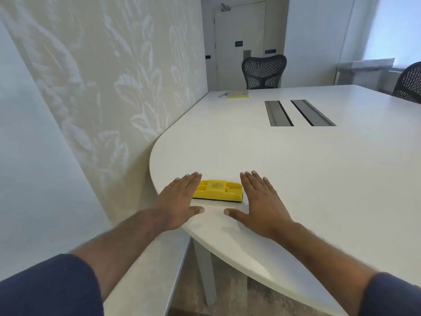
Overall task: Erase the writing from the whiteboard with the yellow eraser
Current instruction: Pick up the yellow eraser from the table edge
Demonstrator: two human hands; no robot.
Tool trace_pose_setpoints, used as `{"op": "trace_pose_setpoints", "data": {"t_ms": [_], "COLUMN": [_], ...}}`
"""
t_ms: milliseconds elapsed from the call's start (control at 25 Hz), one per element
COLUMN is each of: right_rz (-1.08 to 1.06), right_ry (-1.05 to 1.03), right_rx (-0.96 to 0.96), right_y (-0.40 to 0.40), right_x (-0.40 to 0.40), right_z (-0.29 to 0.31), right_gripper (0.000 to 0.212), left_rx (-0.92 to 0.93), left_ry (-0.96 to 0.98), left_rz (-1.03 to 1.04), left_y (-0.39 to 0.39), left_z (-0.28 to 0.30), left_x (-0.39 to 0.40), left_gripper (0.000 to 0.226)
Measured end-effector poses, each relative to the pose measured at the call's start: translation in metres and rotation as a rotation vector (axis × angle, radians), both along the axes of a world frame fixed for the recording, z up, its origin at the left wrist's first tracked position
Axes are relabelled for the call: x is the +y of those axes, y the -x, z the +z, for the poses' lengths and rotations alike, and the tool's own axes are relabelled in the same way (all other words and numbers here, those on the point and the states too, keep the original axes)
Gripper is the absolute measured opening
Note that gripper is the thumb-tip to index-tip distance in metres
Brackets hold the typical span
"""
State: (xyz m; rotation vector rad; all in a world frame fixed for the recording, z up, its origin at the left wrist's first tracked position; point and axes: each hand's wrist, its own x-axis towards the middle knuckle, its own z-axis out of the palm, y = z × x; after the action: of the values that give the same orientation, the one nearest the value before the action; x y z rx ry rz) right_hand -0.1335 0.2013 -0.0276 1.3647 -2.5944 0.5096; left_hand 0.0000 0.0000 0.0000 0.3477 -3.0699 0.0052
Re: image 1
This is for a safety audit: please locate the person's left hand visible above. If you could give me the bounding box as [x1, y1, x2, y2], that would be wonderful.
[153, 171, 205, 231]

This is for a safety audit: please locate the person's right hand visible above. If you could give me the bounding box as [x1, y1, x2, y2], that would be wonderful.
[223, 170, 295, 241]

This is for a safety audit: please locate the yellow whiteboard eraser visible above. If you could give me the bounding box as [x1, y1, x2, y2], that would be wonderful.
[192, 179, 244, 204]

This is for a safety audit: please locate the glossy white whiteboard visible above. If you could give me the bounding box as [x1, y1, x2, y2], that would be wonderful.
[0, 19, 113, 282]

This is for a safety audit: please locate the person's left forearm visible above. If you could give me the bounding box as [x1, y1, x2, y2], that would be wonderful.
[71, 207, 171, 302]

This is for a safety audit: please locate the person's right forearm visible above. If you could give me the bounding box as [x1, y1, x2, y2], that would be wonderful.
[272, 222, 379, 316]

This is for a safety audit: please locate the grey table leg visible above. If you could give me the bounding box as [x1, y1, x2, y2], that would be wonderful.
[192, 238, 218, 307]

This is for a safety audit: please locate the black mesh office chair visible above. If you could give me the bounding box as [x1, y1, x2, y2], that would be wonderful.
[392, 61, 421, 105]
[241, 54, 287, 90]

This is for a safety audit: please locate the white door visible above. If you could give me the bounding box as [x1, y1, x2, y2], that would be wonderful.
[214, 1, 266, 91]

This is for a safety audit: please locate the dark blue left sleeve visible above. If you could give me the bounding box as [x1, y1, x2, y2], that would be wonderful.
[0, 254, 104, 316]

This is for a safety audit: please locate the dark blue sleeve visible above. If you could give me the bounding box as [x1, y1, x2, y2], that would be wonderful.
[0, 254, 104, 316]
[358, 272, 421, 316]

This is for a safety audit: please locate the dark blue right sleeve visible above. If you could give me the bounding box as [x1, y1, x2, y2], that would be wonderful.
[358, 272, 421, 316]

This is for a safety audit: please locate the white window ledge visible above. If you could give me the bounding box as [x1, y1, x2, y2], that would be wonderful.
[334, 58, 403, 93]

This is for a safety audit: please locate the bright window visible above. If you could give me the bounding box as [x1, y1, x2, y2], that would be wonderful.
[363, 0, 421, 68]

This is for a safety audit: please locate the white wall ledge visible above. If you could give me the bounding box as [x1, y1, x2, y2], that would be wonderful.
[103, 223, 193, 316]

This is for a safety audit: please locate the grey table cable hatch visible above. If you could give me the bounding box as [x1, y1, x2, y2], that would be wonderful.
[264, 100, 294, 127]
[290, 99, 337, 127]

